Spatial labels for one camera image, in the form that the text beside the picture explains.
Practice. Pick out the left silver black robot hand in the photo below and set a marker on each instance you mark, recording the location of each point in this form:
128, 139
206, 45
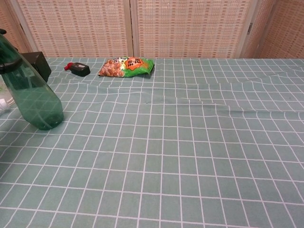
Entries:
9, 66

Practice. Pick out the green spray bottle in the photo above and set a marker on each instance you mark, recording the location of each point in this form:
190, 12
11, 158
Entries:
35, 102

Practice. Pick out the clear plastic water bottle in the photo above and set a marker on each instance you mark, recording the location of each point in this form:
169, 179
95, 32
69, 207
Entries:
2, 104

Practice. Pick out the small black bottle red cap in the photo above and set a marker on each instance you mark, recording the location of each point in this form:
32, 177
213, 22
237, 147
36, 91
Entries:
79, 69

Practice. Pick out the black cube box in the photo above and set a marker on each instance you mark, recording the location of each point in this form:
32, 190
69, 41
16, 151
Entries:
40, 65

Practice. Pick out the bamboo folding screen panel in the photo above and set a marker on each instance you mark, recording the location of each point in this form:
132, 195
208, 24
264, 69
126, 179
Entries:
9, 28
190, 28
280, 31
76, 28

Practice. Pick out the orange green snack bag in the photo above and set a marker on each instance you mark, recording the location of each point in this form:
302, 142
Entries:
123, 67

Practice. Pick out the green checked tablecloth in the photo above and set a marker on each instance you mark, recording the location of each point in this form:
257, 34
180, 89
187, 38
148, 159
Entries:
166, 147

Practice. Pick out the metal screen hinge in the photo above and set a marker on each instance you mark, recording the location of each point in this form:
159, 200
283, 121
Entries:
250, 28

